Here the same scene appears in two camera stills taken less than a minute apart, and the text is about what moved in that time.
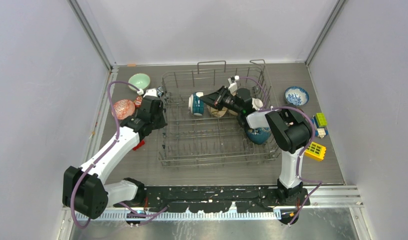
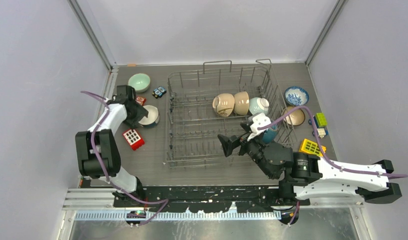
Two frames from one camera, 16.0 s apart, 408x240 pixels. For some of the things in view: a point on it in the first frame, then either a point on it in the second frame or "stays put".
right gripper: (215, 98) → (228, 144)
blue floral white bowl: (296, 96) stays put
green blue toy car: (320, 123) stays put
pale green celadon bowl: (140, 80) stays put
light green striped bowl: (257, 103) stays put
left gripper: (162, 123) → (141, 113)
